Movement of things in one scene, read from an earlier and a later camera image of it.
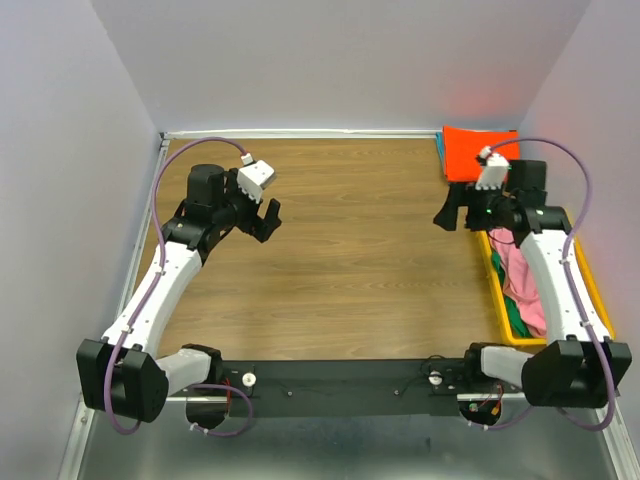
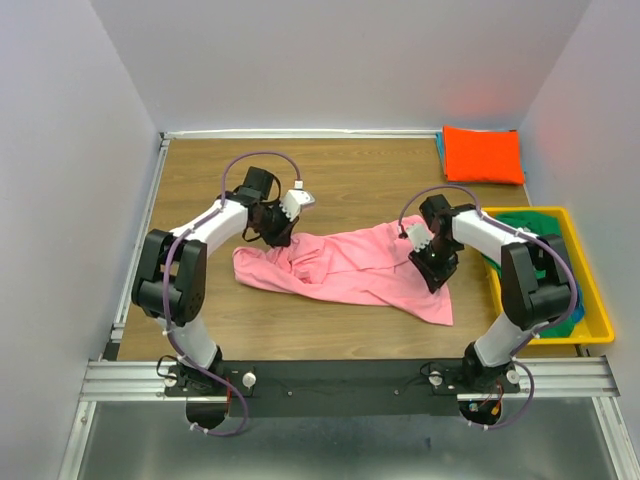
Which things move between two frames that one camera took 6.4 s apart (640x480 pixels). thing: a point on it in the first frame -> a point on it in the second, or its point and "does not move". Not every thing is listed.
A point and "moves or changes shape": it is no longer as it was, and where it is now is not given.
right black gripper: [463, 195] -> [434, 276]
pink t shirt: [520, 281] moves or changes shape
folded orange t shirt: [463, 144] does not move
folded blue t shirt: [439, 137] does not move
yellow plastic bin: [595, 295] does not move
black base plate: [352, 388] does not move
